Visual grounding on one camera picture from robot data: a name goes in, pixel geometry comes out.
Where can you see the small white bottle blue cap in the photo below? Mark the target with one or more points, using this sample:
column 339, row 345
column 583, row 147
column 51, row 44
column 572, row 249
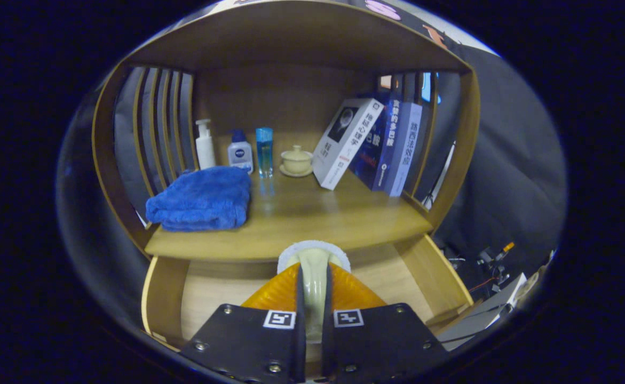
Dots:
column 240, row 154

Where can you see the pale lavender book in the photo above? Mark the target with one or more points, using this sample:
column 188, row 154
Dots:
column 405, row 149

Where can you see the blue spine book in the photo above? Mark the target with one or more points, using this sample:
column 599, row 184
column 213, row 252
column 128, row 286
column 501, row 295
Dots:
column 387, row 149

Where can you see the wooden cabinet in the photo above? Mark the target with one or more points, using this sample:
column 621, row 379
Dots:
column 291, row 32

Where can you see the wooden drawer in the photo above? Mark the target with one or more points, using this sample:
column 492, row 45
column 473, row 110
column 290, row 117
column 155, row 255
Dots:
column 211, row 298

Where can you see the white flat board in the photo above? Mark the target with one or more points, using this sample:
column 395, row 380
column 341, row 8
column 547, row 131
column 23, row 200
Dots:
column 483, row 320

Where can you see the clear blue bottle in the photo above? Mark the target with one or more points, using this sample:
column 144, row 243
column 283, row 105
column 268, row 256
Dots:
column 264, row 154

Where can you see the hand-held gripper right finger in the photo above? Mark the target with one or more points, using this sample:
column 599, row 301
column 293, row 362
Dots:
column 328, row 352

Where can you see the wooden countertop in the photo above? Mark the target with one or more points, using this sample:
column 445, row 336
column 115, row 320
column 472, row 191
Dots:
column 317, row 218

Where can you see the dark blue book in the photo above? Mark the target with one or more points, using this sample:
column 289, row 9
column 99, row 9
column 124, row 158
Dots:
column 368, row 154

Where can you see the white book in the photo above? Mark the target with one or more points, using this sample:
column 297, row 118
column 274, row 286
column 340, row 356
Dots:
column 344, row 144

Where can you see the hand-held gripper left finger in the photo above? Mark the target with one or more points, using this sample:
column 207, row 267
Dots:
column 299, row 352

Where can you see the black gadget with orange tip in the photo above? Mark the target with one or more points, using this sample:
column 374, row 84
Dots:
column 487, row 257

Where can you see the cream lidded teacup with saucer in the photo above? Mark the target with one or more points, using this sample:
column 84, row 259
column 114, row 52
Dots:
column 297, row 160

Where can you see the white pump bottle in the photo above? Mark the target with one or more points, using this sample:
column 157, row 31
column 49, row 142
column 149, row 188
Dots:
column 205, row 152

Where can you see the blue folded towel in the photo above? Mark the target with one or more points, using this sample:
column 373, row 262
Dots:
column 200, row 200

